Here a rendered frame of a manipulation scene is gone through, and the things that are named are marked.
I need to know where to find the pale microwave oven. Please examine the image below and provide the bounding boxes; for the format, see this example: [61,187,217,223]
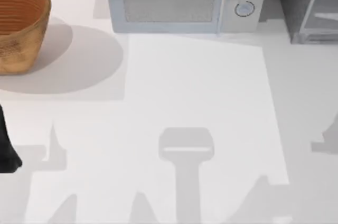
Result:
[102,0,272,35]

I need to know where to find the microwave door handle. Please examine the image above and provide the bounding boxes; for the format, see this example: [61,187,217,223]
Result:
[217,0,228,36]

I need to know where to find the microwave knob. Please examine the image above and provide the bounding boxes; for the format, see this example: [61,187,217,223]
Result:
[234,0,256,18]

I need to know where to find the brown wicker basket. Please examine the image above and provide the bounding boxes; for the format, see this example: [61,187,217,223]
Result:
[0,0,52,76]

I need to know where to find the grey cabinet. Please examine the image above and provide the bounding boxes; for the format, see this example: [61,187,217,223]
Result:
[274,0,338,45]

